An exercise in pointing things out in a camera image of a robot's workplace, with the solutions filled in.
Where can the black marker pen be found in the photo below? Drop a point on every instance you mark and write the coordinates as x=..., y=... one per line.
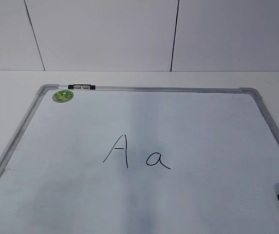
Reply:
x=77, y=87

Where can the white board with grey frame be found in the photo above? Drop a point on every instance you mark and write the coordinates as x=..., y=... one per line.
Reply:
x=129, y=160

